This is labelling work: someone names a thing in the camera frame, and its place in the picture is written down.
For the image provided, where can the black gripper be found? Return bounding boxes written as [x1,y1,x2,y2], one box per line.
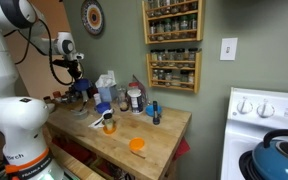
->
[61,59,84,84]

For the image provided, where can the red lidded spice bottle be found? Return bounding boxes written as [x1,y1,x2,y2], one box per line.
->
[52,90,62,103]

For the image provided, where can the white spice shaker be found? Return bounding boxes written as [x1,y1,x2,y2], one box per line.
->
[93,92,103,106]

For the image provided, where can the blue tissue box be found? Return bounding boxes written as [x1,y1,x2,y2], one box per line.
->
[95,73,118,104]

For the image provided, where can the clear glass bowl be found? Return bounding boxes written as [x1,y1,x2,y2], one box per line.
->
[71,108,90,120]

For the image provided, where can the blue plastic cup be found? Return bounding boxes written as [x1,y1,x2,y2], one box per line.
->
[95,101,112,115]

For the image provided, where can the white garlic press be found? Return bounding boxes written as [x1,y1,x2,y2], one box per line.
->
[87,108,114,130]

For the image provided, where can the clear glass jar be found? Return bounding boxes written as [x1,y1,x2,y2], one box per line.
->
[117,86,130,113]

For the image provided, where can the small glass jar black lid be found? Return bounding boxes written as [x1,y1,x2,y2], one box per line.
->
[103,112,114,131]

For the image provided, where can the red lidded jar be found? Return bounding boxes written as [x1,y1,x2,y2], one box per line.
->
[127,81,141,91]

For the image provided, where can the white canister black lid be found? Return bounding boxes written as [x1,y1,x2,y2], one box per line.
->
[127,88,145,115]

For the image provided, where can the wooden kitchen cart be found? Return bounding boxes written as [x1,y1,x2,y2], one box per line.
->
[43,99,193,180]

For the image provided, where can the glass spice jar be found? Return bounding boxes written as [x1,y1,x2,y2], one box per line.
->
[180,69,189,88]
[164,69,173,87]
[187,47,198,69]
[150,49,159,67]
[188,13,198,38]
[166,48,177,68]
[160,0,171,15]
[171,17,181,40]
[175,48,186,69]
[164,18,173,41]
[179,15,189,39]
[154,0,162,16]
[187,70,196,89]
[156,20,165,42]
[147,0,155,18]
[188,0,198,11]
[170,0,180,14]
[158,69,165,86]
[158,49,168,67]
[149,21,157,42]
[179,0,189,13]
[152,69,159,85]

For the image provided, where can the light blue plastic bowl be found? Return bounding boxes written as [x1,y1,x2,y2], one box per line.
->
[145,104,163,118]

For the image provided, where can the wooden spice rack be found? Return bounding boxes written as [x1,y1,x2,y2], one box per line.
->
[141,0,206,45]
[145,49,203,94]

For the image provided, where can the red cloth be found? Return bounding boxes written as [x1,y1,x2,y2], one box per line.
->
[173,137,192,162]

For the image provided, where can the white stove knob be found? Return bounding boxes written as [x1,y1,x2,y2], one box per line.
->
[256,98,275,119]
[236,96,254,115]

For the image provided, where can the white stove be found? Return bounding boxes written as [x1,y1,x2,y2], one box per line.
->
[220,87,288,180]

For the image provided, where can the black stove burner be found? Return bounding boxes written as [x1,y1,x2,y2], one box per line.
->
[238,149,262,180]

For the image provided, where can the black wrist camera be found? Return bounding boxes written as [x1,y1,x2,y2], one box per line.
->
[51,59,67,68]

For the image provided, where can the black handled utensil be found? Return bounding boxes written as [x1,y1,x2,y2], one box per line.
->
[79,101,88,113]

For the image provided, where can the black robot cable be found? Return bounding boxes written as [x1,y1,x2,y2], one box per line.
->
[3,18,76,87]

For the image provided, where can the decorative wall plate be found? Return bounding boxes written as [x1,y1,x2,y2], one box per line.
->
[80,0,106,36]

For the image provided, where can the white light switch plate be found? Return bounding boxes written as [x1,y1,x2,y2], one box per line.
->
[219,37,238,62]

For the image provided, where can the blue kettle black handle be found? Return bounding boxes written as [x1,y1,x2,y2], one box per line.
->
[251,129,288,180]

